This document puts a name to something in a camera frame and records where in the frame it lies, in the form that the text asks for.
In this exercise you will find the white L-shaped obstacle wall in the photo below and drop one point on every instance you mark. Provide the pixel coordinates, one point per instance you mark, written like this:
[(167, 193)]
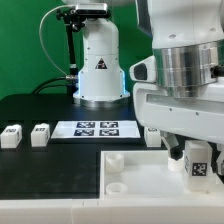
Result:
[(127, 211)]

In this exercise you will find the white square table top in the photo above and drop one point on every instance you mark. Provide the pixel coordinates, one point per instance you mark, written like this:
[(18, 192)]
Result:
[(151, 174)]

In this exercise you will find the white fiducial marker plate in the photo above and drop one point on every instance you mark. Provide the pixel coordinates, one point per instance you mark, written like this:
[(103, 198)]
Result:
[(96, 129)]

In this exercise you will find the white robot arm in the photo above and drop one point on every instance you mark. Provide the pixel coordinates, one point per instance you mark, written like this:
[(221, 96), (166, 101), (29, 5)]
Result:
[(179, 89)]

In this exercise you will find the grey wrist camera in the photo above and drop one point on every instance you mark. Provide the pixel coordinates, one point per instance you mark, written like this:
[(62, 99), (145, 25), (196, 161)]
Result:
[(144, 71)]

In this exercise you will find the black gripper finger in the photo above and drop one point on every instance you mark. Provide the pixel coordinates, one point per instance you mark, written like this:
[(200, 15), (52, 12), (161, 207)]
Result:
[(219, 159), (170, 141)]

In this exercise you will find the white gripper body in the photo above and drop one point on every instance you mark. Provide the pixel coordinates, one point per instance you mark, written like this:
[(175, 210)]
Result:
[(195, 118)]

